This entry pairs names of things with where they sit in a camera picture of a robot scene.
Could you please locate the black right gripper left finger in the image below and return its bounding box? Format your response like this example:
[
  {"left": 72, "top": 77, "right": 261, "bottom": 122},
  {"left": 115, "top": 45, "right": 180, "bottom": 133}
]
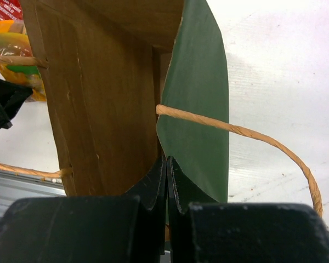
[{"left": 0, "top": 157, "right": 167, "bottom": 262}]

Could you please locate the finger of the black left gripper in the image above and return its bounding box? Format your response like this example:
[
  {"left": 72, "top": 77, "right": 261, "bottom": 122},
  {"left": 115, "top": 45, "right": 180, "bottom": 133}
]
[{"left": 0, "top": 79, "right": 33, "bottom": 129}]

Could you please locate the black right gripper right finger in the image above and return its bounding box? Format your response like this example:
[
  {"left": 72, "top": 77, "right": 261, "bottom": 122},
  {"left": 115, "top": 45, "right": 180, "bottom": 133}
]
[{"left": 167, "top": 157, "right": 329, "bottom": 262}]

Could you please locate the yellow mango candy bag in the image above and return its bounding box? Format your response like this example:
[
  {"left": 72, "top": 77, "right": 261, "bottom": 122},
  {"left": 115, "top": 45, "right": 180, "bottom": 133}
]
[{"left": 0, "top": 20, "right": 46, "bottom": 101}]

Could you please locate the red Doritos chip bag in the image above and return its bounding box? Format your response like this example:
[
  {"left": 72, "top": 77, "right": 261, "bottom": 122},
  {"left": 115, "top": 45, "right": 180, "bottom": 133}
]
[{"left": 0, "top": 0, "right": 23, "bottom": 20}]

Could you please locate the green paper bag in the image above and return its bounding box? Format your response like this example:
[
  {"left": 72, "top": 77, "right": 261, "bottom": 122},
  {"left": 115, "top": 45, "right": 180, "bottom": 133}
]
[{"left": 0, "top": 0, "right": 324, "bottom": 242}]

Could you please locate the aluminium table edge rail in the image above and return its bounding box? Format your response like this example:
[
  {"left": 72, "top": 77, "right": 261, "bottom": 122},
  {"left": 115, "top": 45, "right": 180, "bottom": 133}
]
[{"left": 0, "top": 170, "right": 65, "bottom": 206}]

